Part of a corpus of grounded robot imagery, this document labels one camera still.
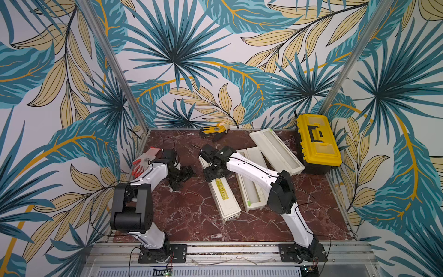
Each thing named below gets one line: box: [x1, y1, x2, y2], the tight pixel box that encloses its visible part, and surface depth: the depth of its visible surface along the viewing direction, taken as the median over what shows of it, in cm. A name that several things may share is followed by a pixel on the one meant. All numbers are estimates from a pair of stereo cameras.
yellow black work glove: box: [199, 122, 231, 142], surface depth 119 cm
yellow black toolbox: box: [295, 113, 343, 175], surface depth 94 cm
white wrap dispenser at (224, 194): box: [198, 155, 242, 223], surface depth 81 cm
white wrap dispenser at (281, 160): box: [249, 128, 306, 177], surface depth 102 cm
